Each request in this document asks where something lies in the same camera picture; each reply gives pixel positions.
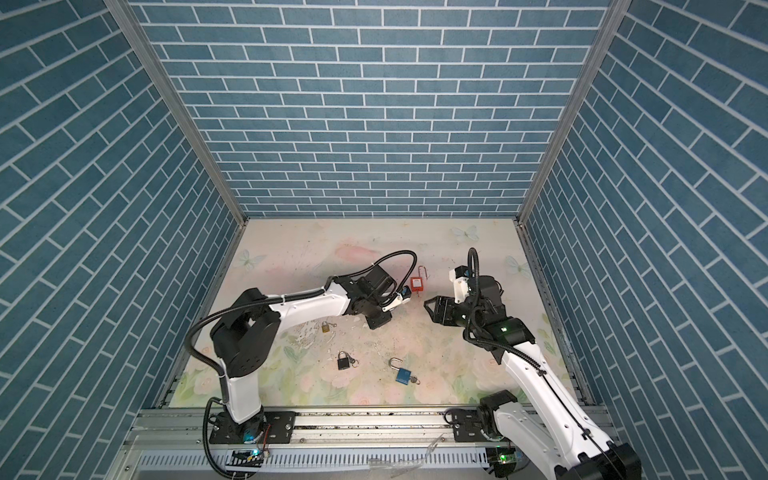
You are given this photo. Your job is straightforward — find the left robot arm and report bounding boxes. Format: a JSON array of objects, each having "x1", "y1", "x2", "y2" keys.
[{"x1": 210, "y1": 266, "x2": 411, "y2": 424}]

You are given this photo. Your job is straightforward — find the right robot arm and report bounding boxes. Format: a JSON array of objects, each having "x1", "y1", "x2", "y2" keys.
[{"x1": 429, "y1": 267, "x2": 642, "y2": 479}]

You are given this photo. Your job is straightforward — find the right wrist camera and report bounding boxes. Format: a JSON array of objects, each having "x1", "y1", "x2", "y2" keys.
[{"x1": 449, "y1": 266, "x2": 471, "y2": 304}]

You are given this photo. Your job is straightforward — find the blue padlock with key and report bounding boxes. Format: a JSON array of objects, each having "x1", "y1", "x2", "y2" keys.
[{"x1": 388, "y1": 357, "x2": 420, "y2": 385}]

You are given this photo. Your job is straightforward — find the red padlock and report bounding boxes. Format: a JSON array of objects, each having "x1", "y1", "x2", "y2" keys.
[{"x1": 409, "y1": 265, "x2": 429, "y2": 295}]

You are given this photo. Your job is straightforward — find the black padlock with key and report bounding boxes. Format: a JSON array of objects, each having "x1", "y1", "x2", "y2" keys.
[{"x1": 337, "y1": 351, "x2": 358, "y2": 371}]

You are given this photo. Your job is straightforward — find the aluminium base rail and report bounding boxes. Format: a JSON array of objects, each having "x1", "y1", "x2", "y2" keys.
[{"x1": 107, "y1": 403, "x2": 630, "y2": 479}]

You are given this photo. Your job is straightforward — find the left black corrugated cable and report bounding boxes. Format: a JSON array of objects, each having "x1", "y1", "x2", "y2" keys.
[{"x1": 184, "y1": 250, "x2": 419, "y2": 378}]

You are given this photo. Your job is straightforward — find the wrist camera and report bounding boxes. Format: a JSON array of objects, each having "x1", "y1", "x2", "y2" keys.
[
  {"x1": 382, "y1": 285, "x2": 412, "y2": 312},
  {"x1": 449, "y1": 266, "x2": 471, "y2": 304}
]

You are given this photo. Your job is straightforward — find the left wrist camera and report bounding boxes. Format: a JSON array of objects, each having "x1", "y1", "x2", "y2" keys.
[{"x1": 382, "y1": 285, "x2": 412, "y2": 312}]

